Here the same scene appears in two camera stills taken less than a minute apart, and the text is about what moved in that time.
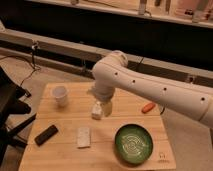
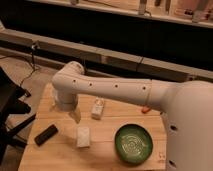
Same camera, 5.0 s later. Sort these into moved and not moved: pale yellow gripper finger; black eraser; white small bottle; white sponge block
Moved: pale yellow gripper finger
Not moved: black eraser; white sponge block; white small bottle
